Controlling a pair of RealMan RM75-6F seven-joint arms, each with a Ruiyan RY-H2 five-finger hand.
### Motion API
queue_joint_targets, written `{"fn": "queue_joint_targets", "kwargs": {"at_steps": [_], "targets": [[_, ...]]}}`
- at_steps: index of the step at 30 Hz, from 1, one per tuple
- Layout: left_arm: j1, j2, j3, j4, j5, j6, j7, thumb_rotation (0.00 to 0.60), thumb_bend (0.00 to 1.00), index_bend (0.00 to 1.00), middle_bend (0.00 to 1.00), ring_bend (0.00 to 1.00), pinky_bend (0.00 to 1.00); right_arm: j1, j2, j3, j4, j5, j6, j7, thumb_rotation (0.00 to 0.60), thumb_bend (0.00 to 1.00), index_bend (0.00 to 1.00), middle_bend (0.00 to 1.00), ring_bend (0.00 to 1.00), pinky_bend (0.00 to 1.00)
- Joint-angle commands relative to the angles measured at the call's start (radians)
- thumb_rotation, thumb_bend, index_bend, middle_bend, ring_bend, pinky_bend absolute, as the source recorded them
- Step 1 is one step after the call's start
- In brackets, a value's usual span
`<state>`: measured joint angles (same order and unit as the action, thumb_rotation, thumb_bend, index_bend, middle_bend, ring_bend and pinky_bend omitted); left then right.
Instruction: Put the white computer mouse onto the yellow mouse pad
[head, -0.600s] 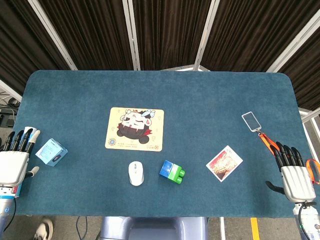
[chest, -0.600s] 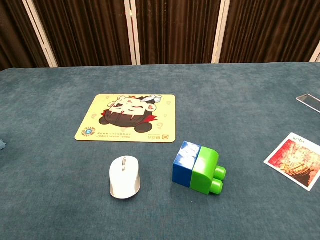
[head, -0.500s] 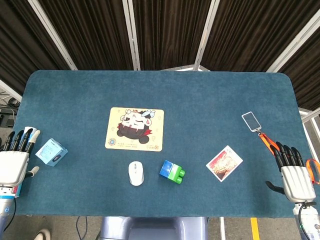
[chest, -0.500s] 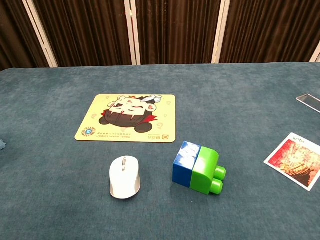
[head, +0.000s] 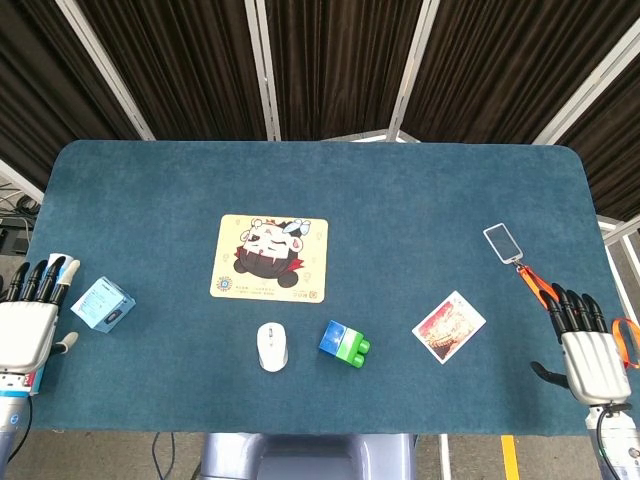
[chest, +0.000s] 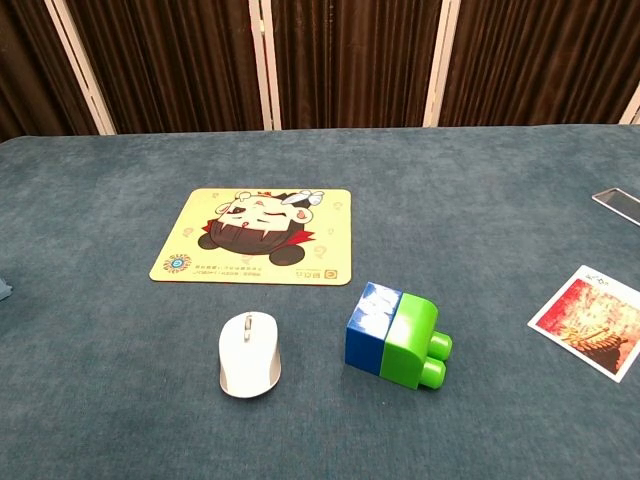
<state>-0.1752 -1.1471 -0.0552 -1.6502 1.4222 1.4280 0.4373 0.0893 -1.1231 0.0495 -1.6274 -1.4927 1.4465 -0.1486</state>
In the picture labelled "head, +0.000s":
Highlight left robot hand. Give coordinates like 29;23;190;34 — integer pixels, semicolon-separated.
0;253;82;376

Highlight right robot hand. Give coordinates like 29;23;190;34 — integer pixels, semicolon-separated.
530;282;633;407

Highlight white computer mouse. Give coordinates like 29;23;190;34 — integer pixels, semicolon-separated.
256;321;290;373

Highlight cartoon print mouse pad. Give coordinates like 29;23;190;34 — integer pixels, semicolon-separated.
209;214;330;304

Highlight light blue carton box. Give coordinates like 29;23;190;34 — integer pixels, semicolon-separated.
70;275;137;333

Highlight black floor equipment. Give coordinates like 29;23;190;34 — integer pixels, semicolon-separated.
0;183;42;257

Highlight red picture card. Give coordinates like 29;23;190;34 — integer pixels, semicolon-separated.
411;290;488;366

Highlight dark brown curtain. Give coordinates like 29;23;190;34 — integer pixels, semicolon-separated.
264;0;426;141
0;0;142;191
74;0;268;141
559;64;640;224
403;0;640;146

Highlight green toy brick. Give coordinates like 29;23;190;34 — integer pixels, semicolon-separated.
334;327;373;370

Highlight teal table cloth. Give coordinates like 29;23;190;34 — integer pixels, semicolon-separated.
30;139;617;437

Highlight blue toy brick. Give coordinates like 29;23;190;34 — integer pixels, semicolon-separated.
318;320;362;359

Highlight grey robot torso base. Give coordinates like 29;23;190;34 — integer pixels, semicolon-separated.
199;431;419;480

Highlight orange lanyard strap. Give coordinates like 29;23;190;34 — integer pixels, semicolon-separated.
514;260;640;370

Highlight white metal frame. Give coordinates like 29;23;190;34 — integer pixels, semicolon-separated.
596;213;640;301

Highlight dark floor cable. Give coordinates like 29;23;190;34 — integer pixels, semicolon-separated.
148;432;177;480

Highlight white partition post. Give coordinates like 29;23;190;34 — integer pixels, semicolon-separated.
531;17;640;146
53;0;157;142
243;0;283;142
386;0;442;136

